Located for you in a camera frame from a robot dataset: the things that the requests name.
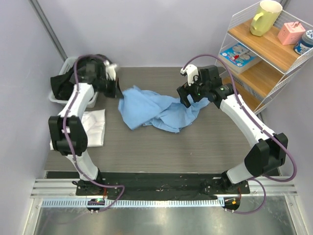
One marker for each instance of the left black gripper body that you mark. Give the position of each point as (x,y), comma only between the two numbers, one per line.
(107,87)

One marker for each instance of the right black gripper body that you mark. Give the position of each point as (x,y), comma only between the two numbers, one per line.
(198,90)

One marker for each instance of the light blue long sleeve shirt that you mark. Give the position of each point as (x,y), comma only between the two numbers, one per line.
(147,108)

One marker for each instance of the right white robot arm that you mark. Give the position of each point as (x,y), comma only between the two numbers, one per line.
(266,153)

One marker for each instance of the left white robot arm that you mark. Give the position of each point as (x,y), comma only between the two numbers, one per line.
(76,105)

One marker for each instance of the black dark clothes pile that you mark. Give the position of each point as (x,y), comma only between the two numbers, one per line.
(63,85)

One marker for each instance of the folded white shirt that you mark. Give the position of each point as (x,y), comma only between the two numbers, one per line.
(91,127)

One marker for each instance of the blue white tissue pack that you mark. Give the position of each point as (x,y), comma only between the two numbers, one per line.
(239,58)

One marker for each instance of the yellow green ceramic mug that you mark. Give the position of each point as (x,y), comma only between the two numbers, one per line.
(266,15)

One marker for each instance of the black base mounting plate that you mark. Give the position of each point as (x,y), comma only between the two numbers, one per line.
(161,186)

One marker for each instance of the pink cube power adapter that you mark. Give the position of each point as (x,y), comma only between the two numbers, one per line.
(290,33)

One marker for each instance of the blue white lidded jar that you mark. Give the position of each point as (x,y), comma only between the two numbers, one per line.
(305,43)

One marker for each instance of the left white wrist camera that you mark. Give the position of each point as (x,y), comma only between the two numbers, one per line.
(111,70)

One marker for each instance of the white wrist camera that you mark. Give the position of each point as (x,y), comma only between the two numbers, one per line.
(191,71)
(111,70)

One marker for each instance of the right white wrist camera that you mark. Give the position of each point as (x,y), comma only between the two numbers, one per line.
(191,71)

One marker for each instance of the white wire wooden shelf rack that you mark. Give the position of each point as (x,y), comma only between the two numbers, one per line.
(278,65)

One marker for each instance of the aluminium slotted cable rail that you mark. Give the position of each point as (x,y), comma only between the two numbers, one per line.
(97,203)

